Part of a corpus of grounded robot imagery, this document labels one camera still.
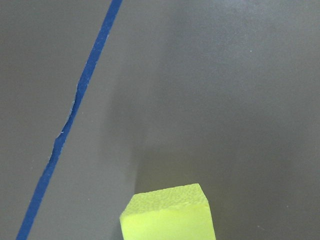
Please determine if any yellow foam block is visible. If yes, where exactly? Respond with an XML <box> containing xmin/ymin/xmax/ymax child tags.
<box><xmin>119</xmin><ymin>183</ymin><xmax>216</xmax><ymax>240</ymax></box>

